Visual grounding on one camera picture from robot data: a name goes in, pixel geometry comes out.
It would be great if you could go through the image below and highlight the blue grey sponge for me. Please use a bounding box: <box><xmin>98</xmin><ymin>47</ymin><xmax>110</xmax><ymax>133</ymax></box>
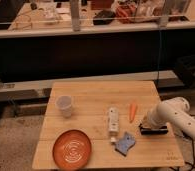
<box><xmin>115</xmin><ymin>132</ymin><xmax>136</xmax><ymax>156</ymax></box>

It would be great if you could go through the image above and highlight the clear plastic cup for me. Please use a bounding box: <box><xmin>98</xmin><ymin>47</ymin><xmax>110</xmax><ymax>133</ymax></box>
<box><xmin>55</xmin><ymin>96</ymin><xmax>73</xmax><ymax>118</ymax></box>

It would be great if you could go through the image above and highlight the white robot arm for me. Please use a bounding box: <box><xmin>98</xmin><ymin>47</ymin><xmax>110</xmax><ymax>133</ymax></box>
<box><xmin>141</xmin><ymin>97</ymin><xmax>195</xmax><ymax>140</ymax></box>

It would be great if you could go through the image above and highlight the orange carrot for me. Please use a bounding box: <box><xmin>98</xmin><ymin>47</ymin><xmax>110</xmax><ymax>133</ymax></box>
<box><xmin>129</xmin><ymin>103</ymin><xmax>137</xmax><ymax>123</ymax></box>

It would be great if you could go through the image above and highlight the small white cube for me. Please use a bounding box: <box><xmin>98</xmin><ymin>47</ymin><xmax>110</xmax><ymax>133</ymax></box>
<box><xmin>110</xmin><ymin>137</ymin><xmax>116</xmax><ymax>143</ymax></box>

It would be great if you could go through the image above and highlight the orange ceramic plate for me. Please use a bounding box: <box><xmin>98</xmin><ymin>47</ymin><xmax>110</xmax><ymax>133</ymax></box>
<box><xmin>52</xmin><ymin>130</ymin><xmax>92</xmax><ymax>171</ymax></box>

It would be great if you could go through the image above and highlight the white remote controller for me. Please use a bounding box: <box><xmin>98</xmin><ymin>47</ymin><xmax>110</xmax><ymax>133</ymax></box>
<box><xmin>108</xmin><ymin>107</ymin><xmax>119</xmax><ymax>134</ymax></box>

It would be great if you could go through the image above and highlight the black bag on shelf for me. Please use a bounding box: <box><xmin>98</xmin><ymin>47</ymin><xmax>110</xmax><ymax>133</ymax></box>
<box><xmin>93</xmin><ymin>10</ymin><xmax>115</xmax><ymax>25</ymax></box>

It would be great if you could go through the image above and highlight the orange tool on shelf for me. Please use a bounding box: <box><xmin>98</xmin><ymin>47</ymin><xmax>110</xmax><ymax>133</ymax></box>
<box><xmin>116</xmin><ymin>5</ymin><xmax>136</xmax><ymax>24</ymax></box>

